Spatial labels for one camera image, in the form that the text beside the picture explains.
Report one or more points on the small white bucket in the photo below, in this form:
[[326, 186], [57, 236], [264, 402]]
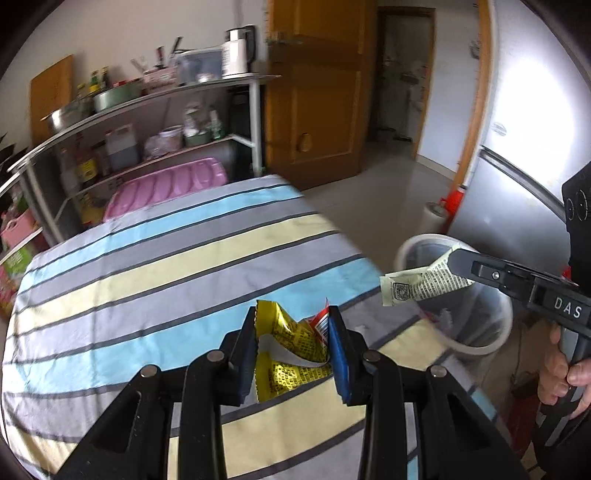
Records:
[[431, 219]]

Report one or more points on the colourful printed carton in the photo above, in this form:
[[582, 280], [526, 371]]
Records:
[[11, 277]]

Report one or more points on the pink utensil holder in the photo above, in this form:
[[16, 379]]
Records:
[[159, 78]]

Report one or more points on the white plastic tub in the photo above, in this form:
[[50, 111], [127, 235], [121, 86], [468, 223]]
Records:
[[171, 136]]

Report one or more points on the white plastic bottle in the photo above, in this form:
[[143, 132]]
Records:
[[67, 168]]

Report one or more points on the translucent oil jug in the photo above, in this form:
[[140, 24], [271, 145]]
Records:
[[121, 150]]

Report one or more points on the small green bowl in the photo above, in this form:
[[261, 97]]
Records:
[[197, 138]]

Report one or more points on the silver refrigerator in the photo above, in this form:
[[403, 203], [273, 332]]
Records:
[[521, 138]]

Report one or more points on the green glass bottle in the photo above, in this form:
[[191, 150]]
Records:
[[95, 83]]

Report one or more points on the cream printed wrapper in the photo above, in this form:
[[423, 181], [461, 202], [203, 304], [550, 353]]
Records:
[[434, 281]]

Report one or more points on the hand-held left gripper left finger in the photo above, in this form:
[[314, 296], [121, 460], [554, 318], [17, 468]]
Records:
[[247, 364]]

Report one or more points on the clear storage box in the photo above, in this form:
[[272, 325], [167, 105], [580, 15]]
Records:
[[201, 64]]

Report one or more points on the metal kitchen utensil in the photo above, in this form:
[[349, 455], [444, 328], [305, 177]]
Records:
[[138, 63]]

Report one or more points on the person's right hand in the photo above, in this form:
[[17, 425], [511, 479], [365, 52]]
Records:
[[551, 378]]

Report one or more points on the red plastic object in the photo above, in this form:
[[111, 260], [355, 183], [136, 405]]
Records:
[[455, 199]]

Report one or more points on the wooden door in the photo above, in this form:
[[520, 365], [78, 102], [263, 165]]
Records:
[[323, 92]]

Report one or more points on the green plastic bottle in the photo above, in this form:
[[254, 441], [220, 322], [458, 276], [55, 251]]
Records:
[[215, 124]]

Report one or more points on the yellow red snack wrapper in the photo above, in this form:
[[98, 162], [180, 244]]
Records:
[[286, 337]]

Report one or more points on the crumpled plastic bag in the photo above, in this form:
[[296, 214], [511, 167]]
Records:
[[153, 147]]

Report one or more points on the white grocery bag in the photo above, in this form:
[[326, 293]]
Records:
[[196, 117]]

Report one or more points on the wooden cutting board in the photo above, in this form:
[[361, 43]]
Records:
[[51, 97]]

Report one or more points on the pale oil bottle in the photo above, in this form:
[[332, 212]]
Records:
[[82, 95]]

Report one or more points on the pink plastic basket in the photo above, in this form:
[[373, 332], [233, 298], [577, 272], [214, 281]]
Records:
[[18, 230]]

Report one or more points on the tall metal shelf rack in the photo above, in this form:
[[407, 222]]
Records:
[[255, 129]]

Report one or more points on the yellow label sauce bottle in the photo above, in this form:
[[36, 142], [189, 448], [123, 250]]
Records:
[[87, 166]]

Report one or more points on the striped tablecloth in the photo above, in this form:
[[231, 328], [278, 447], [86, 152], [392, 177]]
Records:
[[161, 277]]

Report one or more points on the brown jar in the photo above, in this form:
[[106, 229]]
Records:
[[102, 158]]

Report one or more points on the white trash bin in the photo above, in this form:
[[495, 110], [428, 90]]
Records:
[[466, 347]]

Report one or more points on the dark sauce bottle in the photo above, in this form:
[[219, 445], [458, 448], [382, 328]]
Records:
[[105, 78]]

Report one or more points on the translucent bin liner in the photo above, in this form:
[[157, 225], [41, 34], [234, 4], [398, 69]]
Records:
[[489, 316]]

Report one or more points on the small wooden door ornament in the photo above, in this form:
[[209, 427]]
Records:
[[302, 143]]

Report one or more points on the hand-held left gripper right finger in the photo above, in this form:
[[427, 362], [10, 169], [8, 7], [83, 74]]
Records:
[[341, 360]]

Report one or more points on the steel mixing bowl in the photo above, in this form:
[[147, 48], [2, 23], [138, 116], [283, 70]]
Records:
[[62, 119]]

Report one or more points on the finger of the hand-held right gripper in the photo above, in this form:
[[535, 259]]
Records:
[[489, 274]]

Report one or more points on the green enamel basin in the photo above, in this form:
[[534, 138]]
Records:
[[117, 94]]

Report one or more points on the white electric kettle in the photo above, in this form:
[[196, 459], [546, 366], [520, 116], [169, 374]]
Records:
[[235, 53]]

